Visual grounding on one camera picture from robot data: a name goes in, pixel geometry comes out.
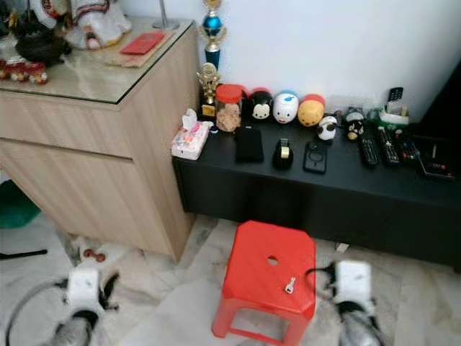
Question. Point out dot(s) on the small silver key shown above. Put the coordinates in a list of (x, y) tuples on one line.
[(290, 285)]

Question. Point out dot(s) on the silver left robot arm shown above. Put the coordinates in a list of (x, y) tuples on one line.
[(75, 333)]

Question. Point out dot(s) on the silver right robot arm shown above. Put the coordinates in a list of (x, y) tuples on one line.
[(360, 329)]

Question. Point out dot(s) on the small brown dumbbell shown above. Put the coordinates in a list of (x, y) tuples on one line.
[(92, 254)]

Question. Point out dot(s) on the red plastic stool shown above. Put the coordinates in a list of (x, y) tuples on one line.
[(259, 288)]

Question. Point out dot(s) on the black low console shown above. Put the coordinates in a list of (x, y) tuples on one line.
[(295, 209)]

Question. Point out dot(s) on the black rod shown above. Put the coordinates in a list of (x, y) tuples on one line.
[(21, 253)]

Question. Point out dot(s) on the black phone case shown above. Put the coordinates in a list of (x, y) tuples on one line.
[(315, 156)]

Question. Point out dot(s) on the green bag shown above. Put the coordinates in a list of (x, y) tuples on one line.
[(18, 207)]

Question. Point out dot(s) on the light wooden cabinet glass top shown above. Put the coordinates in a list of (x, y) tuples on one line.
[(86, 166)]

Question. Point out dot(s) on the black remote control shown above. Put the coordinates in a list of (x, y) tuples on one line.
[(369, 150), (409, 150), (389, 146)]

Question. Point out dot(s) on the black tape dispenser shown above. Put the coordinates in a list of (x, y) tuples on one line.
[(283, 153)]

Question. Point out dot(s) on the small white black plush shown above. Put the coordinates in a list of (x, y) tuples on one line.
[(327, 128)]

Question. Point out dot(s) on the small black figure toy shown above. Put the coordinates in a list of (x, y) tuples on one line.
[(354, 126)]

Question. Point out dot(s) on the flat black electronic device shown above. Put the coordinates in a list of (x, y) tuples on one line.
[(436, 164)]

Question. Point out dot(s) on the black wallet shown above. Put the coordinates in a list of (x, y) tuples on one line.
[(249, 144)]

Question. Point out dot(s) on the yellow bear plush toy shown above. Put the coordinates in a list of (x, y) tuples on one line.
[(311, 110)]

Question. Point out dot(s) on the pink white tissue pack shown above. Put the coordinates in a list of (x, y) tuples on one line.
[(191, 138)]

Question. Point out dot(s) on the white green holder box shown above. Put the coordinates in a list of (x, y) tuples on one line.
[(394, 116)]

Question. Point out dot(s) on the white duck plush toy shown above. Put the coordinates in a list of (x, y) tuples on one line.
[(285, 107)]

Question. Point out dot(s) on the small black keypad remote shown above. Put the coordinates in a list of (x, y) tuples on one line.
[(395, 94)]

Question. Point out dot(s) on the clear jar red lid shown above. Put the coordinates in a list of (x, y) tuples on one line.
[(229, 108)]

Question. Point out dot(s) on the black television screen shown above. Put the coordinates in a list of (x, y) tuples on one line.
[(443, 108)]

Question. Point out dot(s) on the small gold trophy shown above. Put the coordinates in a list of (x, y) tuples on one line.
[(209, 86)]

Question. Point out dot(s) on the flat wooden board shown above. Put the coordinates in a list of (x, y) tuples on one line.
[(126, 60)]

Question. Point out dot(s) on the row of red figurines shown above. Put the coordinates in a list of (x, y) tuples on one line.
[(25, 71)]

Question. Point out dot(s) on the red envelope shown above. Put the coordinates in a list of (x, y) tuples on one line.
[(142, 42)]

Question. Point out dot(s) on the black incense pot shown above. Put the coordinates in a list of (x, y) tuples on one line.
[(43, 43)]

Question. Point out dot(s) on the white robed statue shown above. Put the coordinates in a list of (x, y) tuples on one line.
[(97, 21)]

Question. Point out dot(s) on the silver lamp stand base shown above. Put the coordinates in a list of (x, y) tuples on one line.
[(164, 22)]

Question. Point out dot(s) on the tall blue gold trophy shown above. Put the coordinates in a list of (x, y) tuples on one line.
[(212, 29)]

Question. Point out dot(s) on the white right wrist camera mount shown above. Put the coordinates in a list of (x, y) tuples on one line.
[(354, 281)]

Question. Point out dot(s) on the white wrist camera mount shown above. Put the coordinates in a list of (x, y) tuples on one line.
[(84, 288), (354, 281)]

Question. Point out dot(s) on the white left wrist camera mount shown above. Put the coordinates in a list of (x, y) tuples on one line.
[(84, 288)]

